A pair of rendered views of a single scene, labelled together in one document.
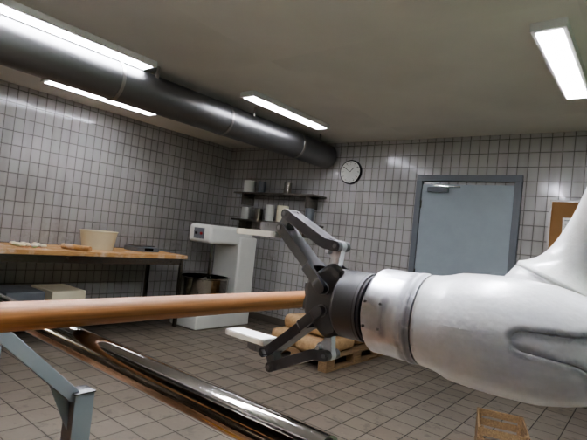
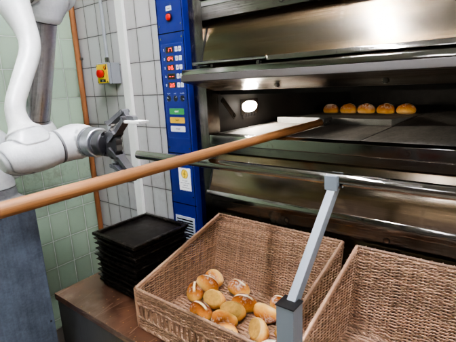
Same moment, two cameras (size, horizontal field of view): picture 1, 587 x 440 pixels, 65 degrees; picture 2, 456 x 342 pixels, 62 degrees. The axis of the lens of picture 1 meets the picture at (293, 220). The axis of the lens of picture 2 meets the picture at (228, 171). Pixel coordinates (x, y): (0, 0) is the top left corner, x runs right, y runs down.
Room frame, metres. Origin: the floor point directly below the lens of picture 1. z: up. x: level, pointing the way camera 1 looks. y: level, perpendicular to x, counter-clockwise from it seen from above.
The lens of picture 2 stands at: (1.60, 0.28, 1.39)
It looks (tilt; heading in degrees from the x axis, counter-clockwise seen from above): 13 degrees down; 180
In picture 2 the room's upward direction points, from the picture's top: 3 degrees counter-clockwise
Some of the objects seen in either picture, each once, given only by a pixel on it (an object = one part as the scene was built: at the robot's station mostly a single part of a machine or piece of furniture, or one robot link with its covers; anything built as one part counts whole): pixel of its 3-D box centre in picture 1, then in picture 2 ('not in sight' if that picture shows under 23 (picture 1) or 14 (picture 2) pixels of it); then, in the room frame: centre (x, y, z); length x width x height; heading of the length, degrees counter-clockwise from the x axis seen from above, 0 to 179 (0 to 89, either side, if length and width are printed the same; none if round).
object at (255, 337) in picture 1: (251, 335); not in sight; (0.61, 0.04, 1.17); 0.07 x 0.03 x 0.01; 51
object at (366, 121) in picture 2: not in sight; (344, 117); (-0.27, 0.86, 1.20); 0.55 x 0.36 x 0.03; 51
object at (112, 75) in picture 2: not in sight; (108, 73); (-0.31, -0.29, 1.46); 0.10 x 0.07 x 0.10; 51
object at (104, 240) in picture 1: (98, 239); not in sight; (5.37, 2.25, 1.01); 0.43 x 0.43 x 0.21
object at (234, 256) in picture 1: (214, 274); not in sight; (6.20, 0.98, 0.66); 1.00 x 0.66 x 1.32; 141
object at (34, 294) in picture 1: (14, 299); not in sight; (4.66, 2.72, 0.35); 0.50 x 0.36 x 0.24; 51
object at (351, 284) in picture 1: (341, 301); (110, 144); (0.52, -0.06, 1.23); 0.09 x 0.07 x 0.08; 51
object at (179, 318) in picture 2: not in sight; (239, 283); (0.44, 0.29, 0.72); 0.56 x 0.49 x 0.28; 52
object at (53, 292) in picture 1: (57, 298); not in sight; (4.99, 2.46, 0.35); 0.50 x 0.36 x 0.24; 53
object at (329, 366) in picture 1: (327, 347); not in sight; (5.21, -0.53, 0.07); 1.20 x 0.80 x 0.14; 141
